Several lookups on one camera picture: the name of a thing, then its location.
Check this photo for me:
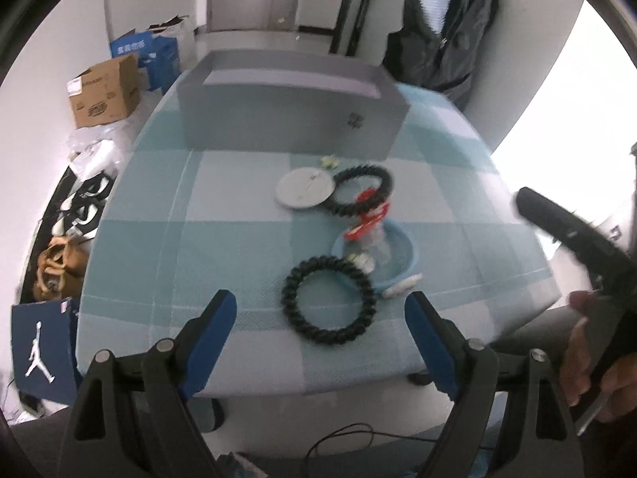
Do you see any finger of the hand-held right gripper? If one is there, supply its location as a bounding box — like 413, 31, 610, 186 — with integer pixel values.
516, 186, 637, 310

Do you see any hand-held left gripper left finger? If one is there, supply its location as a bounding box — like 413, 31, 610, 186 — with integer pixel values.
64, 289, 238, 478

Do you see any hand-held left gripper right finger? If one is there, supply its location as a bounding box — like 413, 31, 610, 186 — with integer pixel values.
404, 290, 586, 478

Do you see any small white tube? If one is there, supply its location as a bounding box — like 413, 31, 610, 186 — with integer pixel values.
382, 273, 424, 300

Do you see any blue round dish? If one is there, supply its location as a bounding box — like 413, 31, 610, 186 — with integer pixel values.
331, 219, 422, 292

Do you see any black beaded bracelet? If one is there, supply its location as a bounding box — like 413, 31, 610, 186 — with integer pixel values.
323, 163, 395, 218
281, 255, 377, 345

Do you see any clear plastic pouch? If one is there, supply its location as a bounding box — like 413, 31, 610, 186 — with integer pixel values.
358, 226, 400, 272

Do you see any white round disc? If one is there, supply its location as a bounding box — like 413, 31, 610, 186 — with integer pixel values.
275, 168, 334, 210

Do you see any grey rectangular box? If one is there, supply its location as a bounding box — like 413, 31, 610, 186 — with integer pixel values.
178, 50, 412, 158

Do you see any person's right hand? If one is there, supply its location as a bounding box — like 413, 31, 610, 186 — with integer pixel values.
560, 290, 637, 424

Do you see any brown shoe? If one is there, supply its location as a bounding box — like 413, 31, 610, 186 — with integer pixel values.
33, 264, 84, 302
39, 235, 91, 276

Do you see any navy shoe box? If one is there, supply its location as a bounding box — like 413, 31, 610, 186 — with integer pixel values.
11, 297, 84, 405

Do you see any black and white sneaker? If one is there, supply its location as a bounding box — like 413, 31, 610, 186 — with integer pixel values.
72, 172, 119, 212
51, 199, 103, 240

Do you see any black jacket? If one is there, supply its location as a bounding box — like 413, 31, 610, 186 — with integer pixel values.
382, 0, 501, 111

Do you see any clear plastic bag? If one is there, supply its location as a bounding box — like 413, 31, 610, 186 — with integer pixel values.
64, 122, 133, 180

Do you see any brown cardboard box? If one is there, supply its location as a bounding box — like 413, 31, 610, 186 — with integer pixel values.
68, 53, 141, 130

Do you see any striped shirt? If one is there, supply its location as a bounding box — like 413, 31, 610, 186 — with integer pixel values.
417, 0, 453, 31

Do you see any blue cardboard box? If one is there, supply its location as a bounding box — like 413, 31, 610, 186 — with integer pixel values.
110, 30, 181, 93

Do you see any white shopping bag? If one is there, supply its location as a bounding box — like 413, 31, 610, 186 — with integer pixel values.
147, 14, 196, 63

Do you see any black floor cable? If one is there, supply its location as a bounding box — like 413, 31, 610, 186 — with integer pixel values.
305, 422, 451, 462

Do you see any black folding frame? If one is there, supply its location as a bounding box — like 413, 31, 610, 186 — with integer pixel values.
328, 0, 385, 57

